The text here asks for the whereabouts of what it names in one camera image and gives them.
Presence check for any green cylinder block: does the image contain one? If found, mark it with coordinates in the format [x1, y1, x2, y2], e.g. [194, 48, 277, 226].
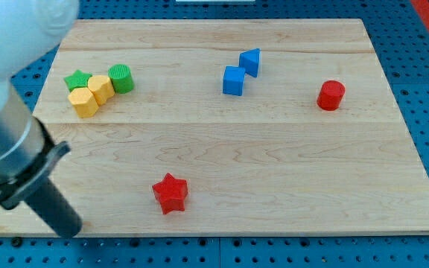
[108, 64, 135, 94]

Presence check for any red star block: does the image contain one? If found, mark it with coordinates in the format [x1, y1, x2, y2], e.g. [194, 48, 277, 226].
[152, 173, 188, 214]

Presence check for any light wooden board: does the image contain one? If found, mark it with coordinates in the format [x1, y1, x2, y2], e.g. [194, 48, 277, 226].
[0, 18, 429, 239]

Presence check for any red cylinder block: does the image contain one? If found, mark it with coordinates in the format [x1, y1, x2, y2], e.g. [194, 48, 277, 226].
[317, 80, 346, 111]

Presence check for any blue cube block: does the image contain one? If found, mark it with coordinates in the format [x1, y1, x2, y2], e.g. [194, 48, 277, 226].
[223, 66, 245, 96]

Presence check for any yellow pentagon block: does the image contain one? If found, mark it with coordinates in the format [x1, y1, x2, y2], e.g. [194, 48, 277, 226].
[87, 75, 115, 106]

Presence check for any black pusher mount bracket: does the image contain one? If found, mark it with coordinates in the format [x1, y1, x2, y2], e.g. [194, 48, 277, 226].
[0, 118, 70, 210]

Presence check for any green star block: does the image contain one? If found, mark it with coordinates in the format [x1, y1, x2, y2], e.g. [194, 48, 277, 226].
[63, 69, 92, 92]

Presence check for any blue triangle block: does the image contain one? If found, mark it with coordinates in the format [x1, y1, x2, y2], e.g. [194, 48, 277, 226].
[238, 48, 261, 77]

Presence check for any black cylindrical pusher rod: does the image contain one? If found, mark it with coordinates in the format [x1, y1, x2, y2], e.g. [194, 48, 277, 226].
[25, 179, 83, 238]

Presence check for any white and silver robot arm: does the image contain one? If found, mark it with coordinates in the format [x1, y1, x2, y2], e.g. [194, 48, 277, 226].
[0, 0, 82, 237]

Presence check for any yellow hexagon block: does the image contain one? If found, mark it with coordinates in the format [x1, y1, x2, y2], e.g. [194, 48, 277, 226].
[68, 87, 99, 118]

